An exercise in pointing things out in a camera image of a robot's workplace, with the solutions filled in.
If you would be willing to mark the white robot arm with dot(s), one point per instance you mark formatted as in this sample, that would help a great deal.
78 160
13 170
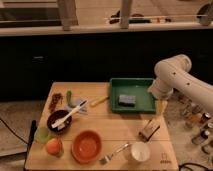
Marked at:
173 73

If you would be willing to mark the green cup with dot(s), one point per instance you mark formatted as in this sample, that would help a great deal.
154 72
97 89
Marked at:
41 135

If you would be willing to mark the blue grey sponge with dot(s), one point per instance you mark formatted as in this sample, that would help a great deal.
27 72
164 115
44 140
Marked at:
127 100

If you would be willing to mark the green plastic tray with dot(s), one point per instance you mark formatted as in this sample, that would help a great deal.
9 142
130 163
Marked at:
138 87

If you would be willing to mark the green pepper toy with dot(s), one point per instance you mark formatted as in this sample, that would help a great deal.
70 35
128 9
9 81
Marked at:
69 99

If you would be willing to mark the orange bowl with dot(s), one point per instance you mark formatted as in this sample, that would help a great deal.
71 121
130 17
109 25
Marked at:
86 146

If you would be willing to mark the white cup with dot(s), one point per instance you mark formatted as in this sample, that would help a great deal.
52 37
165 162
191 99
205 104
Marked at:
140 152

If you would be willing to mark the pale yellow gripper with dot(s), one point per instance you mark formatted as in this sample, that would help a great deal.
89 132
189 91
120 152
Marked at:
161 106

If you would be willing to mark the orange fruit toy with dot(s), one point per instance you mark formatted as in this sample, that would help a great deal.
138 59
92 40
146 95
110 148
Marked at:
54 147

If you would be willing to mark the brown dried food pile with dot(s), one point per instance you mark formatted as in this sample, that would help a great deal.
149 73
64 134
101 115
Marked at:
56 97

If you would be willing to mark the dark brown bowl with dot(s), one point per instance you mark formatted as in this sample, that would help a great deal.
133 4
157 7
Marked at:
57 116

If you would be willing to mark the spice jar rack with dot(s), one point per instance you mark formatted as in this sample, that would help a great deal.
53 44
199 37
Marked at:
201 122

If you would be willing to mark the silver fork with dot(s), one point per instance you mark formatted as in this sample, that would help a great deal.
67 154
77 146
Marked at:
107 158

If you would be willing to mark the brown wooden box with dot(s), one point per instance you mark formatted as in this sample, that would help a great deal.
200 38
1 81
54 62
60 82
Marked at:
149 130

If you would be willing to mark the white plastic spatula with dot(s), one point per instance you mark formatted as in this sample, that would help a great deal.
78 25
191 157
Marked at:
58 122

